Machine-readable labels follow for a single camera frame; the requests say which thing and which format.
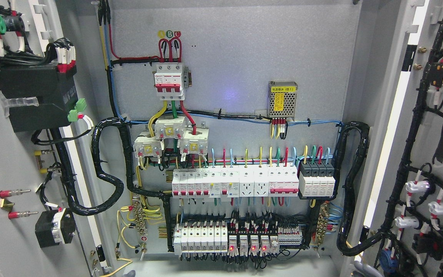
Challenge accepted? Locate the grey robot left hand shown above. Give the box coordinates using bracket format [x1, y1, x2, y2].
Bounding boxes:
[122, 270, 136, 277]

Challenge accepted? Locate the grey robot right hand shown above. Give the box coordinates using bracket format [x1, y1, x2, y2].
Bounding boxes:
[352, 260, 384, 277]

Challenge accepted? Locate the grey cabinet door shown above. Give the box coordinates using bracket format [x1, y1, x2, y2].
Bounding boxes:
[0, 0, 124, 277]
[340, 0, 443, 277]

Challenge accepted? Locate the white lower breaker row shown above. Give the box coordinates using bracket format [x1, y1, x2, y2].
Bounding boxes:
[173, 222, 229, 256]

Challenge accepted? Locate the lower relay terminal row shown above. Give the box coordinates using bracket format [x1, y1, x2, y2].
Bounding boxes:
[226, 212, 305, 260]

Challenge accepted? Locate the black surge protector block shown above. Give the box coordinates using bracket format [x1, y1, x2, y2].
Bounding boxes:
[298, 162, 337, 200]

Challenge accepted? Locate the white socket and breaker row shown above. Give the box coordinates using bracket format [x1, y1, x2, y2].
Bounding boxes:
[171, 165, 299, 201]

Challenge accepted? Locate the white current transformer cluster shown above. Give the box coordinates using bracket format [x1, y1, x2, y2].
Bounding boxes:
[133, 115, 209, 161]

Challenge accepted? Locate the perforated metal power supply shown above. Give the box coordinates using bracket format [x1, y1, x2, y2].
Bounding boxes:
[267, 81, 298, 118]

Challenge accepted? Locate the black digital power meter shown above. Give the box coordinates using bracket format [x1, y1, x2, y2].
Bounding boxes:
[0, 62, 78, 133]

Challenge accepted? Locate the red white main breaker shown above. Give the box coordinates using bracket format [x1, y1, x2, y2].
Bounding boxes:
[153, 62, 187, 101]

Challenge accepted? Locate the black left wire harness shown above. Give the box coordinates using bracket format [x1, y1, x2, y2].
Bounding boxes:
[50, 117, 174, 252]

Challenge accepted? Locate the black wire harness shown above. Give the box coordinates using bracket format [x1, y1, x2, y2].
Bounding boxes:
[50, 117, 174, 252]
[336, 121, 384, 257]

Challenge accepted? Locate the white rotary selector switch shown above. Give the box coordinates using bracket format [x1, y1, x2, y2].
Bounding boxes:
[35, 208, 76, 248]

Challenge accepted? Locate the black right wire harness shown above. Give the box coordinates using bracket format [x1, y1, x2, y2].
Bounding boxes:
[336, 121, 384, 257]

